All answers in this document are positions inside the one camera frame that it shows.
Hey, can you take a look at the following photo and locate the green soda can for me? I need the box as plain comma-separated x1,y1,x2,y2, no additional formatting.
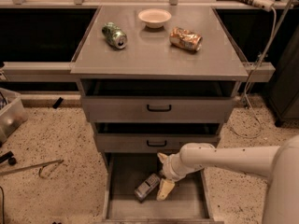
102,22,128,49

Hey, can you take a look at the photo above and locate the black tool on floor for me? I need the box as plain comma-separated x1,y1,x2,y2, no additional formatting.
0,151,17,165

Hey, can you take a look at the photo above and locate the top drawer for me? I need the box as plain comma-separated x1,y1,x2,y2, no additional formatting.
80,78,235,123

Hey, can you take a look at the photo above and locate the black small floor object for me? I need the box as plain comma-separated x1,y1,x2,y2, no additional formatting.
52,97,64,109

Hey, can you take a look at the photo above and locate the grey drawer cabinet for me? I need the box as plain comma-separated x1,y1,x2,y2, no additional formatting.
70,5,249,224

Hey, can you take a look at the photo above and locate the drawer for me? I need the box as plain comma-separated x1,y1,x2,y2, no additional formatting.
80,78,235,123
93,122,221,153
102,153,224,224

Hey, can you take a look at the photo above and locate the clear plastic bin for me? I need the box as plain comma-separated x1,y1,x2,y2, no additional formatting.
0,88,28,145

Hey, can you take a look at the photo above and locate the middle drawer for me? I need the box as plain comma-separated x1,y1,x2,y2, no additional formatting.
93,122,221,153

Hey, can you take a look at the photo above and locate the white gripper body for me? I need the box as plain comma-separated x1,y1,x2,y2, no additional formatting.
161,153,200,182

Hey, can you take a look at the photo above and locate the metal rod on floor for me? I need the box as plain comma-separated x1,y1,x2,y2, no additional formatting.
0,160,64,176

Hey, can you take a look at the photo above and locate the orange crushed soda can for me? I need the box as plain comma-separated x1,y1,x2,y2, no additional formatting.
169,27,203,52

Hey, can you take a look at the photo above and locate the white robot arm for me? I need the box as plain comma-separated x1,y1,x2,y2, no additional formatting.
157,135,299,224

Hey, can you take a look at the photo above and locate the bottom drawer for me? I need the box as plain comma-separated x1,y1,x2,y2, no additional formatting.
102,153,224,224

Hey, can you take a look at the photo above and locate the white cable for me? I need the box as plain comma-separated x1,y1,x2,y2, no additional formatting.
229,7,278,140

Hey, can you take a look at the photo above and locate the white bowl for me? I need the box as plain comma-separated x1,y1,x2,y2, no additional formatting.
138,8,172,29

